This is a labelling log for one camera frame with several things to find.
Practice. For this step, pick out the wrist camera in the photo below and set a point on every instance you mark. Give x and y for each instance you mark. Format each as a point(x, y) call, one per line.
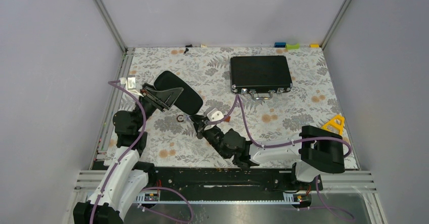
point(130, 84)
point(213, 114)

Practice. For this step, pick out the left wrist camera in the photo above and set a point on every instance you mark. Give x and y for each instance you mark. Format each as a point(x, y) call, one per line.
point(130, 84)

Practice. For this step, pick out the yellow triangular toy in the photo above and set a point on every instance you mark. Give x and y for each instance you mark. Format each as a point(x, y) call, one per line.
point(335, 125)

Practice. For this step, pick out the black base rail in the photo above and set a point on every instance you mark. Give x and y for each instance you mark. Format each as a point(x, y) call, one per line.
point(227, 184)

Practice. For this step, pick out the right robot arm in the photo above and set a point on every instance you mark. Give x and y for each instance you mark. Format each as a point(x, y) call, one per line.
point(316, 151)

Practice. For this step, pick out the black zippered case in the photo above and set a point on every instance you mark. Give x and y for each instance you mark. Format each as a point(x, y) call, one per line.
point(189, 101)

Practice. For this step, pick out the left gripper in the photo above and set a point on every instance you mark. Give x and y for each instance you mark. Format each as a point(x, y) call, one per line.
point(153, 98)

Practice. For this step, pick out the floral table mat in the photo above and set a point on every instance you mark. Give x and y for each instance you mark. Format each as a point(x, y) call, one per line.
point(312, 100)

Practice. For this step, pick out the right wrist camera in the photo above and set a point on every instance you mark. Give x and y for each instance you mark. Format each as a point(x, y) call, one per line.
point(213, 114)

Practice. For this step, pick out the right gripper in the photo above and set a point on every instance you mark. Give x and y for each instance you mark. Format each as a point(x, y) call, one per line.
point(200, 127)

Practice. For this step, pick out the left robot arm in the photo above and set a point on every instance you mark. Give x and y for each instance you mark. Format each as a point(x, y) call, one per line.
point(117, 190)

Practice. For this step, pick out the blue block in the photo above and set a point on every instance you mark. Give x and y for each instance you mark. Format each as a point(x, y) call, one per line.
point(280, 45)

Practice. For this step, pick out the black aluminium briefcase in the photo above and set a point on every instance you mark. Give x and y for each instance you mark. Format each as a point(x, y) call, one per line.
point(260, 74)

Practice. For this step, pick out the brown poker chip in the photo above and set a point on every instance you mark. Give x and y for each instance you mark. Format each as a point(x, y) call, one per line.
point(181, 118)

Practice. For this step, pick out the green block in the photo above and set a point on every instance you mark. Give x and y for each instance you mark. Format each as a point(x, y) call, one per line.
point(292, 46)

